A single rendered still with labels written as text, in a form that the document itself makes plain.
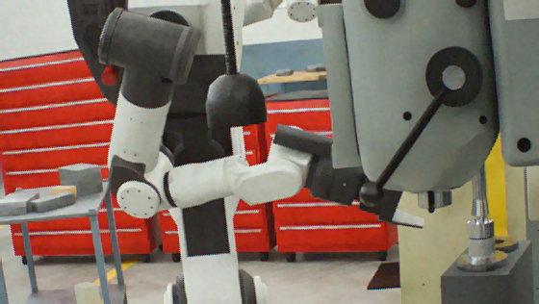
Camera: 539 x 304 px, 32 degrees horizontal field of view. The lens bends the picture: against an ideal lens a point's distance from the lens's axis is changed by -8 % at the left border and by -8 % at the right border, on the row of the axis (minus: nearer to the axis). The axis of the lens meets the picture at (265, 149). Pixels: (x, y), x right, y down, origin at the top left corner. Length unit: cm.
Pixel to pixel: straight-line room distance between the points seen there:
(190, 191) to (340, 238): 435
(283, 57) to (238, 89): 942
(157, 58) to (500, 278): 65
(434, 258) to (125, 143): 161
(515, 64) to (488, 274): 53
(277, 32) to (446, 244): 769
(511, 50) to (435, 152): 16
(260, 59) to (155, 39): 911
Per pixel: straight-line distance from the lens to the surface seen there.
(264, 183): 167
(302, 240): 614
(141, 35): 159
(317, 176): 167
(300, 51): 1057
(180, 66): 158
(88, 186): 450
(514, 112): 116
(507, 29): 115
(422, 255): 312
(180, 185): 174
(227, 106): 120
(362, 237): 601
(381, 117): 120
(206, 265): 190
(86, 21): 178
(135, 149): 170
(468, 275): 160
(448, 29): 118
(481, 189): 161
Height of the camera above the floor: 155
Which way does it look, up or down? 8 degrees down
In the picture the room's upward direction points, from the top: 6 degrees counter-clockwise
